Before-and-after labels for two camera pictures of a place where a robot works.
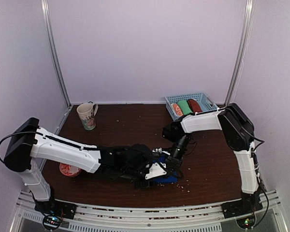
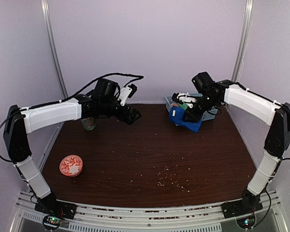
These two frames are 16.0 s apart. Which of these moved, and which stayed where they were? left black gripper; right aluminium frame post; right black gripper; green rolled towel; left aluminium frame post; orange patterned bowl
Moved: right black gripper; left black gripper
Stayed: left aluminium frame post; orange patterned bowl; right aluminium frame post; green rolled towel
